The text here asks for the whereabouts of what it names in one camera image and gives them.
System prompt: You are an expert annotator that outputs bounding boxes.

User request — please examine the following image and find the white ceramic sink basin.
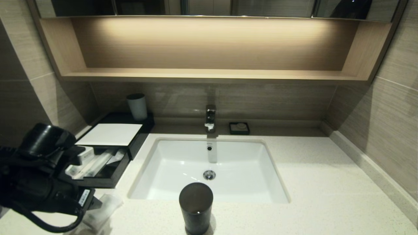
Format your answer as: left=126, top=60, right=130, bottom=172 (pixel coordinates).
left=127, top=137, right=290, bottom=204

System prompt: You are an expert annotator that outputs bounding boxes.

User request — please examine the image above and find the thick black cable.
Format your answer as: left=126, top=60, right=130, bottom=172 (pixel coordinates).
left=10, top=201, right=86, bottom=233

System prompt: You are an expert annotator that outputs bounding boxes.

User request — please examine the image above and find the light wooden wall shelf niche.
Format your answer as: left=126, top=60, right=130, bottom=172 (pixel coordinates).
left=26, top=0, right=410, bottom=85

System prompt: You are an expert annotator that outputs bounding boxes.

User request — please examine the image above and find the dark grey tumbler cup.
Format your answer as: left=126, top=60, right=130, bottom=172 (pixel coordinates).
left=179, top=182, right=214, bottom=235

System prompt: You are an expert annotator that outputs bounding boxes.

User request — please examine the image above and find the black tray box white lid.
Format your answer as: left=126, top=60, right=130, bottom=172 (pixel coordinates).
left=73, top=113, right=155, bottom=160

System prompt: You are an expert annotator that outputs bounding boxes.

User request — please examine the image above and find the red item frosted pouch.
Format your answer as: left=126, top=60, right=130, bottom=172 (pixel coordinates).
left=111, top=149, right=126, bottom=164

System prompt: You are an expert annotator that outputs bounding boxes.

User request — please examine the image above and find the beige comb packet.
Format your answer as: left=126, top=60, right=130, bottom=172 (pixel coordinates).
left=72, top=157, right=105, bottom=180

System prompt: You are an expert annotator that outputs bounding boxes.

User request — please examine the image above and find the white cup with dark rim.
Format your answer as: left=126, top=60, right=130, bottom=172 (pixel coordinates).
left=126, top=93, right=148, bottom=121

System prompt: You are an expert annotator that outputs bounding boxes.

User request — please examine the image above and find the small white sachet packet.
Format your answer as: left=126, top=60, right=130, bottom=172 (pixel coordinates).
left=65, top=193, right=124, bottom=235

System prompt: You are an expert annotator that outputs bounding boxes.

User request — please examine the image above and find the chrome faucet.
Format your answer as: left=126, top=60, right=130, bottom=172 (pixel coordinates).
left=205, top=104, right=217, bottom=133

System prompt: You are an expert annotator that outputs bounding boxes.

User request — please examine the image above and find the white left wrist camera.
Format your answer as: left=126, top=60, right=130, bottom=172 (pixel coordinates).
left=78, top=146, right=96, bottom=165

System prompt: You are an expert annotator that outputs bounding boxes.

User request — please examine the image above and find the black soap dish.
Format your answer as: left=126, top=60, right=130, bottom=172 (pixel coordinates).
left=229, top=122, right=250, bottom=135

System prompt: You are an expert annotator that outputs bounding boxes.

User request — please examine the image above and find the mirror cabinet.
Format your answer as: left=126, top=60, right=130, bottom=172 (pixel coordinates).
left=34, top=0, right=400, bottom=23

